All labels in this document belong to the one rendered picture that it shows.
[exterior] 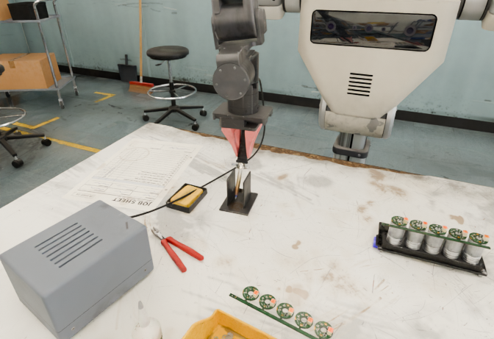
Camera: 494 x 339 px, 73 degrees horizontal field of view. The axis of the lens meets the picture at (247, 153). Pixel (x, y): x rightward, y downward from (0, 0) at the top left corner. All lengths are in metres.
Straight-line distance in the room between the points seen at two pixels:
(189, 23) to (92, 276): 3.37
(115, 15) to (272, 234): 3.88
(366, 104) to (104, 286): 0.78
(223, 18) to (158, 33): 3.40
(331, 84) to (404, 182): 0.34
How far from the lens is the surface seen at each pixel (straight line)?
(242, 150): 0.66
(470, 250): 0.63
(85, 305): 0.52
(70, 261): 0.50
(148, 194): 0.75
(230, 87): 0.52
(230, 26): 0.57
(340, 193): 0.75
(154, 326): 0.45
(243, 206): 0.67
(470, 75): 3.25
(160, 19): 3.92
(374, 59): 0.96
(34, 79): 3.78
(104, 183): 0.82
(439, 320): 0.57
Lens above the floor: 1.17
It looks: 28 degrees down
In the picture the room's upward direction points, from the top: straight up
